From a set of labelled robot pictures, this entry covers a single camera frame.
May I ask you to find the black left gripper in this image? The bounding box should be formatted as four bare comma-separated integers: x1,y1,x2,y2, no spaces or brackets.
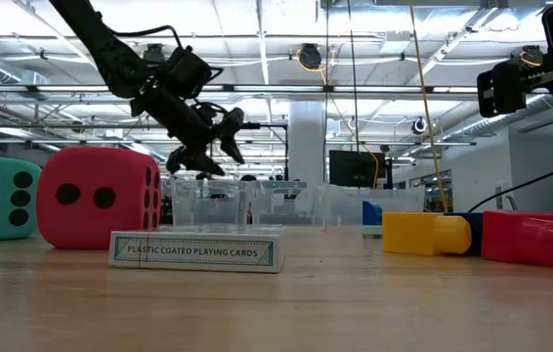
131,80,247,178

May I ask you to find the white teal playing cards box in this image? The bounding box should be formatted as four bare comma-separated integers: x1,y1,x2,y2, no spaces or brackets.
107,224,286,274

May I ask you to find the red foam die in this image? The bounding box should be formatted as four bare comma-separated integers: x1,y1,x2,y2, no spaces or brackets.
35,146,163,250

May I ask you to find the yellow block with stud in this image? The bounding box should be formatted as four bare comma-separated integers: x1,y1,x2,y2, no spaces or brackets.
382,211,473,258

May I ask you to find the teal foam die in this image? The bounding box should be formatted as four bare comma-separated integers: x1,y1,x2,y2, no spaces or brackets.
0,154,43,243

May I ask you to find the black metal stand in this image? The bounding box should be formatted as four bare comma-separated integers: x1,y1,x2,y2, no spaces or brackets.
241,121,291,182

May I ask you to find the long ceiling light bar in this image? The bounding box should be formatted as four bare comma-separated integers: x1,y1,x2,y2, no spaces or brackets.
0,83,479,95

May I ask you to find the white round column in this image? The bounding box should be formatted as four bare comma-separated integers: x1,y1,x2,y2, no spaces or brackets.
288,100,326,187

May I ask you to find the black monitor screen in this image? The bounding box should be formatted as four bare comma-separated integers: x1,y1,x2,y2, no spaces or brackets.
328,150,388,189

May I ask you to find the wide clear plastic bin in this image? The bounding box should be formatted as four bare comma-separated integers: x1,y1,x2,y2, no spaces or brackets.
322,184,427,231

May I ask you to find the red building block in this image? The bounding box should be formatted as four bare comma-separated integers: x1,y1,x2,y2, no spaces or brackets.
480,209,553,268

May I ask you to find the small blue sloped block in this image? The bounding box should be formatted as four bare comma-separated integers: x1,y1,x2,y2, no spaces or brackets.
362,199,384,229

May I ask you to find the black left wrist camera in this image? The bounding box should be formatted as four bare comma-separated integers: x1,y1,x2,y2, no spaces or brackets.
161,45,224,99

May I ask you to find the yellow cable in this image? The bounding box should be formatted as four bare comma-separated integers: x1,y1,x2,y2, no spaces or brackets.
407,0,449,213

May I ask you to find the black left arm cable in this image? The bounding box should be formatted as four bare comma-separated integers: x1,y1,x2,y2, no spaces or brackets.
107,23,185,50

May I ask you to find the hanging black cable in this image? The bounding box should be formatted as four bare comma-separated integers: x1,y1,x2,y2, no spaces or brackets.
347,0,362,153

